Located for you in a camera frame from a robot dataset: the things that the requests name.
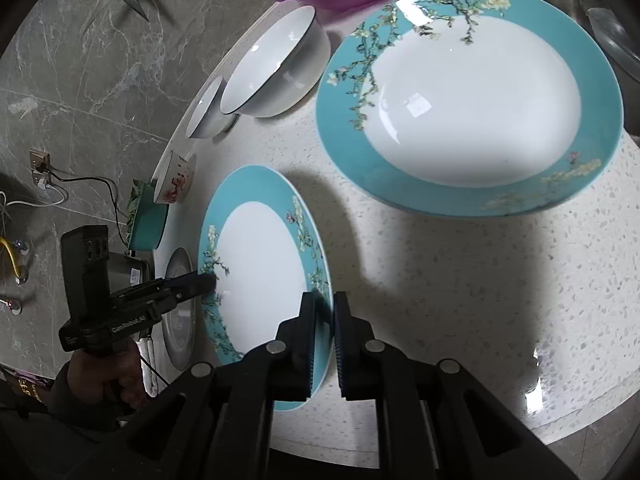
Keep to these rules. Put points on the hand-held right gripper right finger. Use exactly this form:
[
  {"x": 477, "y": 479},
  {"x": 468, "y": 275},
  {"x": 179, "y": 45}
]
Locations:
[{"x": 342, "y": 345}]

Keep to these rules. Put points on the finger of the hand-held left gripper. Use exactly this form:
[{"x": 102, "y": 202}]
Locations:
[{"x": 197, "y": 283}]

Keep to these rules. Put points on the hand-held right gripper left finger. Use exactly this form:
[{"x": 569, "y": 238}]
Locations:
[{"x": 309, "y": 345}]

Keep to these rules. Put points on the small teal floral plate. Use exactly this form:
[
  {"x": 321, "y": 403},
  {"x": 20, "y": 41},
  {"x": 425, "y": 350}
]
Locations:
[{"x": 260, "y": 260}]

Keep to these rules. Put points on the white bowl with red print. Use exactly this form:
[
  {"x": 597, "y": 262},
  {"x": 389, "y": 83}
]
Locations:
[{"x": 175, "y": 180}]

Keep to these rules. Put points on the person's left forearm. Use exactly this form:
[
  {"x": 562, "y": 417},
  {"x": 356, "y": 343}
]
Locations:
[{"x": 55, "y": 405}]

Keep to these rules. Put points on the person's left hand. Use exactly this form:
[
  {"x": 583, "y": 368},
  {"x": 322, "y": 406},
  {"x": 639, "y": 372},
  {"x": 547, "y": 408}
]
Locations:
[{"x": 122, "y": 377}]

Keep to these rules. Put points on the stainless steel pot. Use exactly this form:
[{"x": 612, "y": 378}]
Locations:
[{"x": 125, "y": 266}]

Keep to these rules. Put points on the round metal plate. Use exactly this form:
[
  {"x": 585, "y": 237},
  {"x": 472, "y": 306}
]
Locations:
[{"x": 177, "y": 322}]

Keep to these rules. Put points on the teal plastic basin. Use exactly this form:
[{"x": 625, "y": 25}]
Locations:
[{"x": 150, "y": 227}]

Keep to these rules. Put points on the green leafy vegetables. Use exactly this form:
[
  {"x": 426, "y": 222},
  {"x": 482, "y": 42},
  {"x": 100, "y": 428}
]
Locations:
[{"x": 136, "y": 205}]

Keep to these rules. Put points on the small white bowl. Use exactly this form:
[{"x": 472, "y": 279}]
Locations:
[{"x": 205, "y": 110}]

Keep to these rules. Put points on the large white bowl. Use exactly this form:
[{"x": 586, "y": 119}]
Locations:
[{"x": 270, "y": 60}]

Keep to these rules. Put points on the large teal floral plate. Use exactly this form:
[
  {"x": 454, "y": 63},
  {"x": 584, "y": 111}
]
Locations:
[{"x": 475, "y": 110}]

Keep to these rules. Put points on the wall socket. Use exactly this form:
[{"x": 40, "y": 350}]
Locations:
[{"x": 39, "y": 159}]

